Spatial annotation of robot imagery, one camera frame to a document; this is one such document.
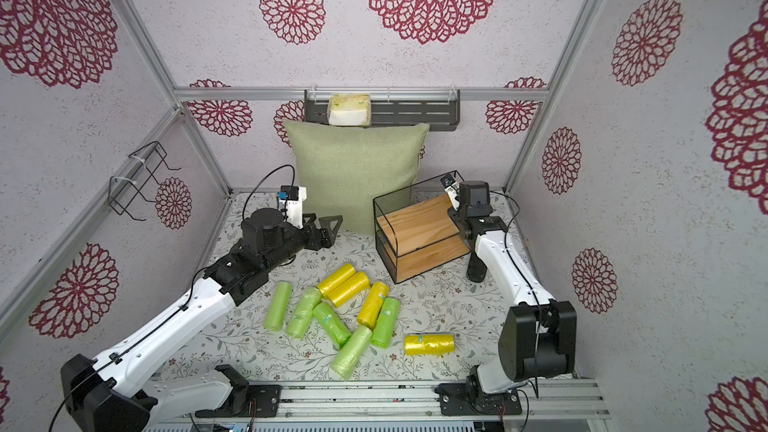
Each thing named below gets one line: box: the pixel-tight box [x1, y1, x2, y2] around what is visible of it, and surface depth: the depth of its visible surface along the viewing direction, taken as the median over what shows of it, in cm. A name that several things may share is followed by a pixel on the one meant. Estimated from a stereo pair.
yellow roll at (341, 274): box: [317, 263, 356, 297], surface depth 96 cm
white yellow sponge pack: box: [327, 94, 371, 127], surface depth 92 cm
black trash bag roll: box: [466, 251, 488, 283], surface depth 96 cm
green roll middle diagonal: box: [312, 302, 352, 349], surface depth 85 cm
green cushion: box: [284, 120, 430, 234], surface depth 88 cm
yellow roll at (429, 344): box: [404, 334, 455, 356], surface depth 81 cm
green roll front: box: [331, 325, 373, 380], surface depth 81 cm
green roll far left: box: [264, 281, 293, 332], surface depth 87 cm
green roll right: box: [371, 298, 401, 349], surface depth 86 cm
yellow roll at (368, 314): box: [358, 281, 390, 331], surface depth 89 cm
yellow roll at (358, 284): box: [327, 272, 370, 308], surface depth 93 cm
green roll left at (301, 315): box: [287, 287, 322, 339], surface depth 87 cm
